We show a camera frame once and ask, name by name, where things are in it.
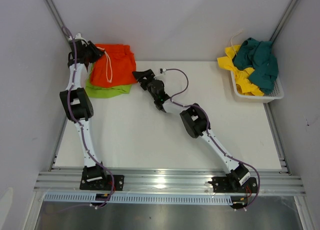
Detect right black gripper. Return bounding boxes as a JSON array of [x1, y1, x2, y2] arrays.
[[131, 69, 156, 93]]

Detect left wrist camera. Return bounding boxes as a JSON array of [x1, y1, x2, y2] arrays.
[[68, 33, 88, 44]]

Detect teal shorts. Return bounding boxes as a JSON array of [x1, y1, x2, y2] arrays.
[[232, 38, 279, 95]]

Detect slotted cable duct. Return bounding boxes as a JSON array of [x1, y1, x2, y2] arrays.
[[44, 192, 235, 205]]

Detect white plastic basket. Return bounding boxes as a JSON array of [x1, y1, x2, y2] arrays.
[[230, 72, 285, 103]]

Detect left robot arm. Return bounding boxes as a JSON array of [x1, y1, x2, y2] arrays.
[[59, 37, 109, 190]]

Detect yellow shorts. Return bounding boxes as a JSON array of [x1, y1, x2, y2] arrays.
[[217, 45, 265, 97]]

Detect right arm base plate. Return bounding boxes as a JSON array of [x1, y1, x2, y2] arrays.
[[208, 176, 258, 193]]

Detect aluminium rail frame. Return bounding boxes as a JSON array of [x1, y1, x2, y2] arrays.
[[34, 167, 306, 196]]

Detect lime green shorts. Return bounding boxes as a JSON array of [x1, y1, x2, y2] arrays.
[[85, 65, 132, 99]]

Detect orange shorts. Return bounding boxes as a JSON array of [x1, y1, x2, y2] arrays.
[[89, 44, 137, 88]]

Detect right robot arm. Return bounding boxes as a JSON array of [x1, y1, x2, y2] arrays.
[[132, 69, 251, 192]]

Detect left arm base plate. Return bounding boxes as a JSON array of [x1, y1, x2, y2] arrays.
[[79, 164, 113, 191]]

